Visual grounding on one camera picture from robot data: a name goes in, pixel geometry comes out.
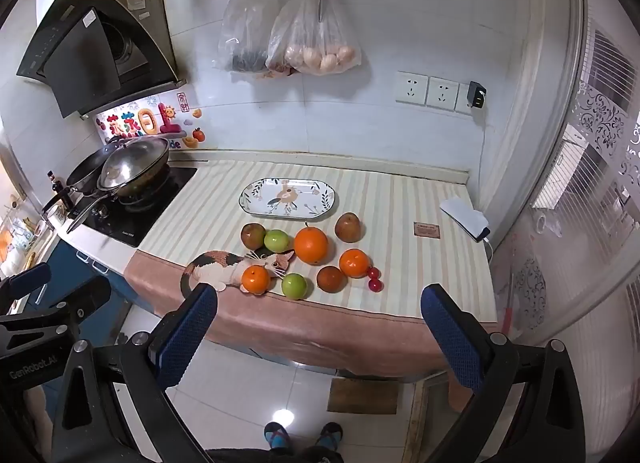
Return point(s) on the small orange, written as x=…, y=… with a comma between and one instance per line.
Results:
x=255, y=279

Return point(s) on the striped cat print mat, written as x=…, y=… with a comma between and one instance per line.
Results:
x=390, y=203

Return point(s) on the red yellow apple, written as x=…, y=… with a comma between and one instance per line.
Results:
x=348, y=227

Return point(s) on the clear bag with dark contents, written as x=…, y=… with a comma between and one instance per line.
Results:
x=245, y=23

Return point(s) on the black power plug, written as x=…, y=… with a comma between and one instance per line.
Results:
x=477, y=94

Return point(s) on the dark red apple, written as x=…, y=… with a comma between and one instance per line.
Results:
x=331, y=279

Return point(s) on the blue kitchen cabinet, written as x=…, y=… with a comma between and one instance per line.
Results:
x=112, y=290

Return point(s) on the black frying pan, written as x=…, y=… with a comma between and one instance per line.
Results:
x=82, y=174

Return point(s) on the black glass gas stove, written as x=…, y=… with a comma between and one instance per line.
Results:
x=150, y=213

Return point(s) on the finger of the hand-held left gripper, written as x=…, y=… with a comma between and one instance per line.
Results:
x=27, y=278
x=85, y=298

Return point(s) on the blue slipper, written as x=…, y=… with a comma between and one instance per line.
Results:
x=328, y=435
x=277, y=435

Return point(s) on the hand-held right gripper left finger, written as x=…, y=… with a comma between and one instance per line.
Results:
x=185, y=333

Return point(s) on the colourful wall sticker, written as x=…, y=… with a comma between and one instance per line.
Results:
x=145, y=123

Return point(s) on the large orange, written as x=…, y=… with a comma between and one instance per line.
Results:
x=311, y=245

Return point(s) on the floral oval ceramic plate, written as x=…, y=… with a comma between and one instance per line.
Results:
x=300, y=205

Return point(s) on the red cherry tomato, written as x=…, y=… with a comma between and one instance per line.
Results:
x=375, y=285
x=373, y=273

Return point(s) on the black range hood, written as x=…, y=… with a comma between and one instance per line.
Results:
x=75, y=53

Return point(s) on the white wall socket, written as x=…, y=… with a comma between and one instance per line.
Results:
x=442, y=93
x=411, y=88

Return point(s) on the brown mat label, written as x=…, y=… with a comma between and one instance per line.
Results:
x=426, y=230

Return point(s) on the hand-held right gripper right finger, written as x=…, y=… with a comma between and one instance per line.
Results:
x=450, y=333

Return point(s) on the brown wooden board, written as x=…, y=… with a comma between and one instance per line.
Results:
x=362, y=395

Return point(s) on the lace patterned window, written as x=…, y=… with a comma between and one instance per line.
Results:
x=600, y=193

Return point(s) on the clear bag of eggs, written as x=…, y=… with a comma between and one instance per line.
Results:
x=320, y=43

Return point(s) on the medium orange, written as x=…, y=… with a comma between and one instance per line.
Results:
x=355, y=263

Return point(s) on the steel wok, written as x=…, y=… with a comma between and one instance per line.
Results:
x=135, y=163

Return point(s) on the red green apple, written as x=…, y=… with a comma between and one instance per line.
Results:
x=253, y=236

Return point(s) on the dark sauce bottle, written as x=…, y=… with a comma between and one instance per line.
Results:
x=56, y=185

